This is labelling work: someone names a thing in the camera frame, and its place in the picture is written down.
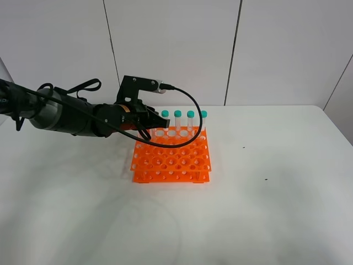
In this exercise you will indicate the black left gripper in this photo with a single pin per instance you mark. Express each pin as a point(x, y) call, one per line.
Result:
point(140, 116)

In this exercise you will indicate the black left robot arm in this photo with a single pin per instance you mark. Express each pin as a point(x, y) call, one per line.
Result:
point(55, 109)

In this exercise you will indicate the row tube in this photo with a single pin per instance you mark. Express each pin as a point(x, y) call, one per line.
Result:
point(190, 121)
point(177, 117)
point(204, 116)
point(165, 114)

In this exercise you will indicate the orange test tube rack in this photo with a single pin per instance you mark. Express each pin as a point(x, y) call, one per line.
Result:
point(190, 163)

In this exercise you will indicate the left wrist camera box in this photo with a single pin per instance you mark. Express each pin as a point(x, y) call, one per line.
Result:
point(131, 85)

